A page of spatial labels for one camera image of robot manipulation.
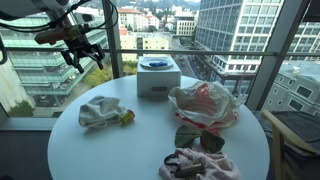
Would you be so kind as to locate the white towel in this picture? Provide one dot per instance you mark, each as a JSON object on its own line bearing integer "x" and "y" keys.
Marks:
{"x": 100, "y": 111}

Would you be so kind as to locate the small wooden block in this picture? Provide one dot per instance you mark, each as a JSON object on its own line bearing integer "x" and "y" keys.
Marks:
{"x": 189, "y": 170}

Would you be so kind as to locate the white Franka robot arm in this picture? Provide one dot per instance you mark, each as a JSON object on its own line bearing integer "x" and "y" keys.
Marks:
{"x": 20, "y": 6}

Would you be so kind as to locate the white rectangular box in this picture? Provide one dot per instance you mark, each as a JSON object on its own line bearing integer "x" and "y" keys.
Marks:
{"x": 158, "y": 83}

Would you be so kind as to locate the blue small object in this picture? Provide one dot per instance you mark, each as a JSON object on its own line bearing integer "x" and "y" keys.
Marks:
{"x": 158, "y": 63}

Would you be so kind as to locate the black equipment rack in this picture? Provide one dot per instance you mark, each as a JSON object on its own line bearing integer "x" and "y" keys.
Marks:
{"x": 116, "y": 16}

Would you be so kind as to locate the pink crumpled cloth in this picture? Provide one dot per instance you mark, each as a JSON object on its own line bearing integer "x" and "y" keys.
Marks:
{"x": 213, "y": 166}

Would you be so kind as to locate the white round plate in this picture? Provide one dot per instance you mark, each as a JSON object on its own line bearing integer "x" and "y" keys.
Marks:
{"x": 156, "y": 63}

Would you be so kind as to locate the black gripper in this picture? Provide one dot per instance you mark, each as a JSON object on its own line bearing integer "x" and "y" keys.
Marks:
{"x": 81, "y": 45}

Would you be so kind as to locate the yellow green small can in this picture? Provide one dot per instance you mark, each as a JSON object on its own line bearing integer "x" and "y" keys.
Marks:
{"x": 127, "y": 116}

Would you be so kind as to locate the grey window handrail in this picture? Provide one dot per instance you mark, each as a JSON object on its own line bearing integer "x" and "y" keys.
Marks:
{"x": 200, "y": 52}

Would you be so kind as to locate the wooden armchair with cushion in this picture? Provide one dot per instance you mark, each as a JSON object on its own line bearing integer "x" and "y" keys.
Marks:
{"x": 283, "y": 133}

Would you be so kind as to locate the olive wrist camera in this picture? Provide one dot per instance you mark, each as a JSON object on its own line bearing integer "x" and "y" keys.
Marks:
{"x": 56, "y": 35}

